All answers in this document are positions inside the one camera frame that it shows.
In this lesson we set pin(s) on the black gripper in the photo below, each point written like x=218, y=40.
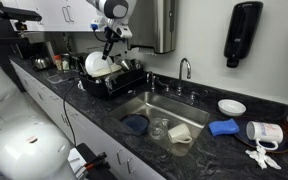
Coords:
x=111, y=37

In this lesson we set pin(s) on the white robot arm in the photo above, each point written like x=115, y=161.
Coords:
x=31, y=147

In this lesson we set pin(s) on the black dish rack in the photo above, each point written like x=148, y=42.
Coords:
x=110, y=81

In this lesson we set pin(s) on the dark blue plate in sink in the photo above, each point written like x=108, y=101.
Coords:
x=137, y=123

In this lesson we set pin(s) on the clear drinking glass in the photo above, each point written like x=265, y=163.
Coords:
x=158, y=128

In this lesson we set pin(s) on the stainless steel sink basin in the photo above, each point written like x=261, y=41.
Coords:
x=156, y=106

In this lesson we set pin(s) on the cream mug in sink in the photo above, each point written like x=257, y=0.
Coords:
x=180, y=134

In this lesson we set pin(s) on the large cream plate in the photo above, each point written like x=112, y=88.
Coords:
x=95, y=62

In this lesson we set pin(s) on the stainless steel pot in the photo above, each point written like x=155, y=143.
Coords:
x=129, y=64

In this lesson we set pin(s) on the steel paper towel dispenser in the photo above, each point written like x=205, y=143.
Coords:
x=153, y=24

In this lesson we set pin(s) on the small chrome side tap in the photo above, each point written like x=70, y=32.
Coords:
x=152, y=80

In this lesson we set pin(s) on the red lid spice jar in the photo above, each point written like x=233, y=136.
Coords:
x=58, y=62

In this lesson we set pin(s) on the steel kettle on counter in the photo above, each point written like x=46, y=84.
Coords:
x=42, y=63

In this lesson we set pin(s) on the black orange tool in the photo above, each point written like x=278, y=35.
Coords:
x=98, y=161

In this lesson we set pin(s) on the white bowl on counter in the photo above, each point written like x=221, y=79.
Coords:
x=231, y=108

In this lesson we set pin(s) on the blue sponge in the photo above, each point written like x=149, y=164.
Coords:
x=224, y=127

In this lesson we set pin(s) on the white printed mug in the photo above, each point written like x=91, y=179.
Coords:
x=265, y=135

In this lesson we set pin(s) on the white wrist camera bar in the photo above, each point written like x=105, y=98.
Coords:
x=121, y=30

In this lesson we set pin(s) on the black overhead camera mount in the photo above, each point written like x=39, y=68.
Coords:
x=20, y=16

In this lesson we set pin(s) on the black wall soap dispenser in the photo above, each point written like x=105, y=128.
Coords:
x=243, y=25

